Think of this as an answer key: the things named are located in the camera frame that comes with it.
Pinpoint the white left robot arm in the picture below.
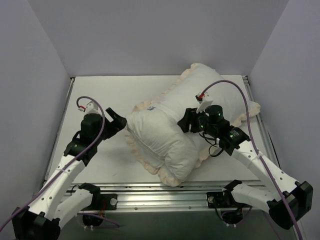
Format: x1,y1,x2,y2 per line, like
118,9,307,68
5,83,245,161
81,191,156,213
12,108,127,240

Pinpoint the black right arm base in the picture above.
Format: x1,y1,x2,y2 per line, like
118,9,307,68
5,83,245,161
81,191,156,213
206,180,252,228

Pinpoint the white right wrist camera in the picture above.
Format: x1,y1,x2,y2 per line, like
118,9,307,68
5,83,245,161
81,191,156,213
195,91,213,114

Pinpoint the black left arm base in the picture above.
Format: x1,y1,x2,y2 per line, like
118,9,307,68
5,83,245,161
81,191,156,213
70,183,120,229

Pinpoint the grey and cream pillowcase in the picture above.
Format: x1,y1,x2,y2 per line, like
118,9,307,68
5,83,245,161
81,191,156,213
125,63,261,187

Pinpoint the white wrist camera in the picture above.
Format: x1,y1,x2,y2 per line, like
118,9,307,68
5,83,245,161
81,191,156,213
78,101,100,115
195,91,213,114

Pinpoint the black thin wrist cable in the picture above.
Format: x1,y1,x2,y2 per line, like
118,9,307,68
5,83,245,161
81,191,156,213
199,132,226,158

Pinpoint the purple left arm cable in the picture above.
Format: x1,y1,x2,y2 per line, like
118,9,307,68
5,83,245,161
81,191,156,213
4,96,121,231

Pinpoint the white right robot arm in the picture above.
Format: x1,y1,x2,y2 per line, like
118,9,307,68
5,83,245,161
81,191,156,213
177,105,314,230

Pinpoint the white pillow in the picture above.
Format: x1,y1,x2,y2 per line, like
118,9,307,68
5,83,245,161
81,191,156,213
126,108,198,187

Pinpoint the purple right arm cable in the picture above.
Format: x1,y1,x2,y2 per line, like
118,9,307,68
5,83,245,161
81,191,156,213
197,79,303,240

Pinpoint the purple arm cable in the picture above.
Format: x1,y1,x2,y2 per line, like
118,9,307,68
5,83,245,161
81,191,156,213
197,79,303,240
4,96,121,231

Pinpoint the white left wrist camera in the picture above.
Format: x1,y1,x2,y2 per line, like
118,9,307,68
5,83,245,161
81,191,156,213
78,101,100,115

